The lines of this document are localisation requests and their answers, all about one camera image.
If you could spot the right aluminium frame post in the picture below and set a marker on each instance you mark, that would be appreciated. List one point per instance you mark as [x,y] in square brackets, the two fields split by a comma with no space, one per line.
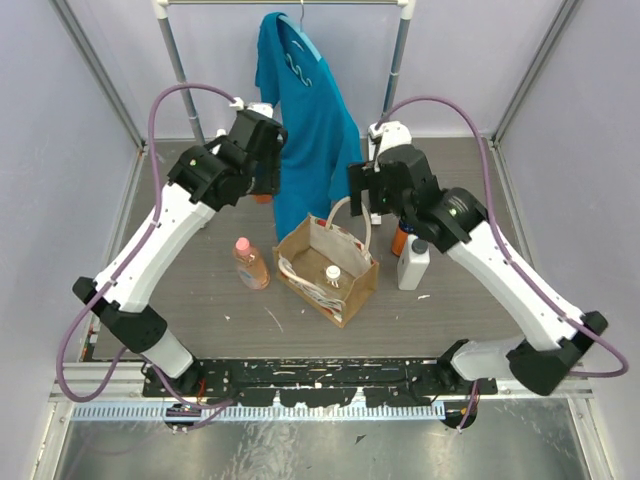
[560,22]

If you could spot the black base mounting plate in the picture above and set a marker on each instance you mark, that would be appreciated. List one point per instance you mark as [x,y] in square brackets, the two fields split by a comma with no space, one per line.
[399,396]

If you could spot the blue orange spray bottle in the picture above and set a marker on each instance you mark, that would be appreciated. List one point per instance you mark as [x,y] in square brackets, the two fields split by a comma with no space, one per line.
[402,232]

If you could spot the pink cap peach bottle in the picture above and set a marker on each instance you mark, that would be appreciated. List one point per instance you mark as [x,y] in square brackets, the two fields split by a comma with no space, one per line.
[250,264]

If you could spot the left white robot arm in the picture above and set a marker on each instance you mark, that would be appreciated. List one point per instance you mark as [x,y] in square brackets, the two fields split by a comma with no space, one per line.
[205,179]

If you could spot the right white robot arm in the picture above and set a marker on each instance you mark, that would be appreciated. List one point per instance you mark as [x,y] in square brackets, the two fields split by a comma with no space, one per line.
[556,333]

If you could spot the white slotted cable duct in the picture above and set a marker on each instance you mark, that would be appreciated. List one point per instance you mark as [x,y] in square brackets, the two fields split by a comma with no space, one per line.
[160,411]

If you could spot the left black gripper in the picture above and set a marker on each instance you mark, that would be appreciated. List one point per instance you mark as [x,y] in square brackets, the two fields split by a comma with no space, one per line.
[272,163]

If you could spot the aluminium front rail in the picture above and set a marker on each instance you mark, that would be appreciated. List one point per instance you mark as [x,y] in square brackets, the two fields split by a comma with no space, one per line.
[138,378]

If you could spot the blue orange pump bottle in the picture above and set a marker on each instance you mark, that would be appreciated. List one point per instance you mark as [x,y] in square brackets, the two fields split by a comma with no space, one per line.
[263,198]

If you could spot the teal t-shirt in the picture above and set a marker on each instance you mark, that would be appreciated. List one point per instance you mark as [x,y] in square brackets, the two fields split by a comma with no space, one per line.
[323,139]

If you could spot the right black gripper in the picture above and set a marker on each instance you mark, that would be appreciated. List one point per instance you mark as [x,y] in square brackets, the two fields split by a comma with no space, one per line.
[357,174]

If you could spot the clothes hanger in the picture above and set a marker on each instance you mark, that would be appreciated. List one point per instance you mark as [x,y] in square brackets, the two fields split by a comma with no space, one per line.
[298,24]

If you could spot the white bottle grey cap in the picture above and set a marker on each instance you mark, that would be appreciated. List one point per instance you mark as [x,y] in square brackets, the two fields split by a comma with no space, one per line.
[412,263]

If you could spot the white cap clear bottle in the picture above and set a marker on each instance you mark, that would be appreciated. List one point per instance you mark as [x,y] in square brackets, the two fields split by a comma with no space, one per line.
[336,283]

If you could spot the aluminium frame post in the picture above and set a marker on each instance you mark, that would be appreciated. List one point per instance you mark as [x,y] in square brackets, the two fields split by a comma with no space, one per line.
[560,22]
[96,67]

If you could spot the left aluminium frame post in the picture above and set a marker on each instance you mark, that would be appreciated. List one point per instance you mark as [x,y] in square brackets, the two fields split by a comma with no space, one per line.
[96,67]

